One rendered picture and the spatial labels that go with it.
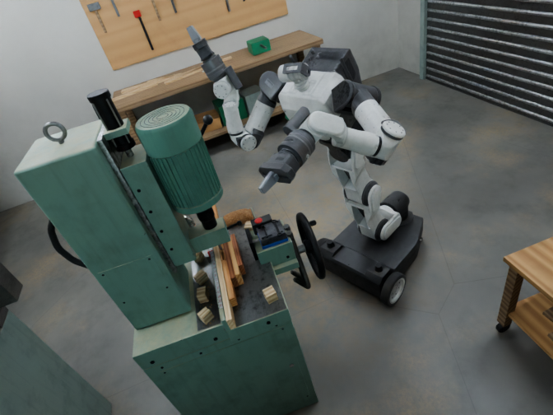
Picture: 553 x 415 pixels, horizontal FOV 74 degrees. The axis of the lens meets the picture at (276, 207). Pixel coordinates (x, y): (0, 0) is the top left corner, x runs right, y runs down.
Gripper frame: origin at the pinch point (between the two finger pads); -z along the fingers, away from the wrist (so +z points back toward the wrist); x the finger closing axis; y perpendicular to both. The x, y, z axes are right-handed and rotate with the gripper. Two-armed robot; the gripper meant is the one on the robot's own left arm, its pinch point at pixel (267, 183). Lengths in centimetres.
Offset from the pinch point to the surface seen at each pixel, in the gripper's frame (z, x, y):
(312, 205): 92, 128, -132
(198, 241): -16.6, 37.1, -17.7
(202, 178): -5.0, 23.4, 4.2
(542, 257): 67, -40, -105
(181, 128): -1.7, 20.2, 20.8
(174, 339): -47, 38, -37
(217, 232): -10.4, 33.0, -18.7
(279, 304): -18.4, 7.1, -38.6
